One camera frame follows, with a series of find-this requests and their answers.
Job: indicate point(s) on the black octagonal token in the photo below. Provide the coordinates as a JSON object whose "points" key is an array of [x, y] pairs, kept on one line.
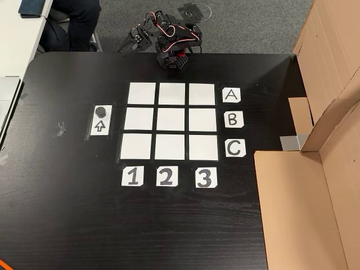
{"points": [[100, 111]]}

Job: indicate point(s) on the dark blue pouch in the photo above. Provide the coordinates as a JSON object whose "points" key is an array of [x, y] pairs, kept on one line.
{"points": [[32, 8]]}

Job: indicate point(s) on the white paper grid square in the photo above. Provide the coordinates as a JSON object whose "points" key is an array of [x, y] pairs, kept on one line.
{"points": [[141, 93], [202, 119], [170, 119], [202, 94], [139, 119], [170, 147], [171, 93], [203, 147], [135, 146]]}

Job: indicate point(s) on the person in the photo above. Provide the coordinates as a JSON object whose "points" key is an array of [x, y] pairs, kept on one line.
{"points": [[81, 22]]}

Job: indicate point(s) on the flat clear tape piece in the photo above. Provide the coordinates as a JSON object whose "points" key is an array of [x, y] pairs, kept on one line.
{"points": [[3, 159], [24, 98]]}

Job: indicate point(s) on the paper sheet letter C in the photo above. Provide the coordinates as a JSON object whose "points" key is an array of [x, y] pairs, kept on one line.
{"points": [[235, 148]]}

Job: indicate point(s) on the white desk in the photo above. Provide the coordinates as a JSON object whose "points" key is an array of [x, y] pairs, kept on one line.
{"points": [[17, 42]]}

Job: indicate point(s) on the white arrow paper sheet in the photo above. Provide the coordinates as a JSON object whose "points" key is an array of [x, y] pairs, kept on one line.
{"points": [[99, 128]]}

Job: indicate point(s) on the paper sheet letter B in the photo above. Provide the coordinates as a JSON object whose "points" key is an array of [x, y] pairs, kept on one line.
{"points": [[239, 123]]}

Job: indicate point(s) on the grey chair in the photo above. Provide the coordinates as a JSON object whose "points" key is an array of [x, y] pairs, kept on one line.
{"points": [[97, 42]]}

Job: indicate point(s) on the paper sheet number 3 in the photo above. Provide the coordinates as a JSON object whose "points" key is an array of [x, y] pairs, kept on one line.
{"points": [[198, 171]]}

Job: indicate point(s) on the paper sheet number 2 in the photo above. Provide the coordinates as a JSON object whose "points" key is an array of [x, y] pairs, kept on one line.
{"points": [[159, 170]]}

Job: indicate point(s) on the brown cardboard panel with flap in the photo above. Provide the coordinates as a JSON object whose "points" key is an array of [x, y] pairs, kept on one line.
{"points": [[295, 211]]}

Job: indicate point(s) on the crumpled clear tape piece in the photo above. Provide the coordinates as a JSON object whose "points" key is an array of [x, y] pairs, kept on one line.
{"points": [[60, 130]]}

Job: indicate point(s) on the paper sheet number 1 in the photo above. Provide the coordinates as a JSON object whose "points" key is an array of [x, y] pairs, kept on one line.
{"points": [[125, 180]]}

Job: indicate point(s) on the paper sheet letter A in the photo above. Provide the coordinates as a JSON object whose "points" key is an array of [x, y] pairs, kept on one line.
{"points": [[225, 99]]}

